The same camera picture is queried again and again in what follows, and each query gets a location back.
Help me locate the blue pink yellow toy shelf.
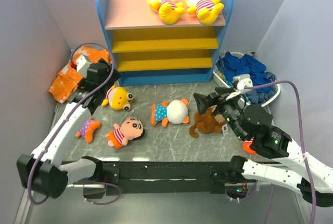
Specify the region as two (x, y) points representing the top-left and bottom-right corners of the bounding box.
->
(95, 0), (234, 86)

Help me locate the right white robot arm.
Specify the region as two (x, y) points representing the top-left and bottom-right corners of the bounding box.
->
(193, 87), (332, 207)

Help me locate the boy doll striped shirt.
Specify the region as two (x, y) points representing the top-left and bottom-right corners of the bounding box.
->
(106, 116), (145, 149)

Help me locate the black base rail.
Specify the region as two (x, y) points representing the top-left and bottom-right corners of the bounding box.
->
(77, 161), (246, 194)

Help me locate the plush purple dotted dress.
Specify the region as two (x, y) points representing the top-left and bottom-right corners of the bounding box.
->
(75, 117), (101, 143)

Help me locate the blue clothes pile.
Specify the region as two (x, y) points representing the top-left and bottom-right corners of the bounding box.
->
(223, 52), (276, 92)

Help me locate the white plastic laundry basket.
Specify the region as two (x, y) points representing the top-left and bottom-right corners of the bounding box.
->
(213, 56), (281, 107)

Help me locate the boy doll right side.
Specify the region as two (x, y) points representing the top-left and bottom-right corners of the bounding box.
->
(243, 137), (257, 154)

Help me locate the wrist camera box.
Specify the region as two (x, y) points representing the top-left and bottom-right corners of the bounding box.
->
(228, 74), (253, 98)
(69, 55), (92, 77)

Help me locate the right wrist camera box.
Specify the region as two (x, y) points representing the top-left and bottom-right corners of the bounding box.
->
(228, 74), (253, 98)

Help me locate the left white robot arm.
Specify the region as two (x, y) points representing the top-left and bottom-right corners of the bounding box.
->
(16, 60), (121, 203)

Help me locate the white plush blue dotted dress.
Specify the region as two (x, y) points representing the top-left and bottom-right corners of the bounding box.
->
(150, 98), (189, 128)

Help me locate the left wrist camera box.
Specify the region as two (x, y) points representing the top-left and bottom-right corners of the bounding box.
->
(69, 55), (92, 77)

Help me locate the orange white tie-dye cloth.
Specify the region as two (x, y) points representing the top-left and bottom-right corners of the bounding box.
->
(48, 46), (112, 103)

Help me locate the yellow frog plush front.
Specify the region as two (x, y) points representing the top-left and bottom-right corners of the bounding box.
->
(184, 0), (224, 25)

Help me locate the brown monkey plush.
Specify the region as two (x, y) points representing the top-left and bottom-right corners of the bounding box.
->
(189, 107), (227, 138)

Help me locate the yellow frog plush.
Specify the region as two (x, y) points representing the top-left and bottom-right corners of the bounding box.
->
(184, 0), (224, 25)
(146, 0), (185, 25)
(101, 85), (134, 111)

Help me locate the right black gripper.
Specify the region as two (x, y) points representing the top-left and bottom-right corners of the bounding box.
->
(191, 86), (245, 140)

